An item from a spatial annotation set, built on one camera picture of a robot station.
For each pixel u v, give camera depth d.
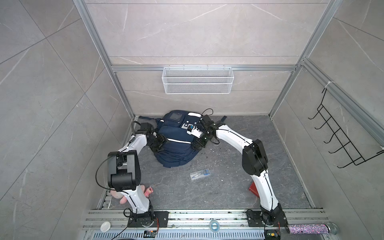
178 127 1.01
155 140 0.82
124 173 0.48
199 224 0.73
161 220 0.73
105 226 0.71
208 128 0.73
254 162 0.59
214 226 0.72
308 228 0.68
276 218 0.64
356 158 0.58
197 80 1.00
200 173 0.88
